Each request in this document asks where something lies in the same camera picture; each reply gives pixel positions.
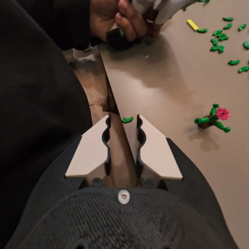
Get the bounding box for person's beige trousers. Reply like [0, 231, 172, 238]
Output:
[63, 46, 134, 188]

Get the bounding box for yellow flat brick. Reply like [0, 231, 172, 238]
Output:
[186, 19, 200, 31]

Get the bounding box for person's black jacket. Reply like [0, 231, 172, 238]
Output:
[0, 0, 93, 249]

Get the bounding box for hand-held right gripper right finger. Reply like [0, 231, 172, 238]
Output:
[135, 114, 183, 185]

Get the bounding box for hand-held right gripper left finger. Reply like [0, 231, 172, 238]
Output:
[65, 113, 112, 185]

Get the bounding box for person's left hand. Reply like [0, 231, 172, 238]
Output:
[89, 0, 162, 42]

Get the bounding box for small potted toy flower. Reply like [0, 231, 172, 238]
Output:
[194, 103, 231, 133]

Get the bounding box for group of green leaf pieces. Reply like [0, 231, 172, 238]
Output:
[182, 0, 249, 74]

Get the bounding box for person's left forearm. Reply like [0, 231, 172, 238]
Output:
[49, 0, 98, 51]

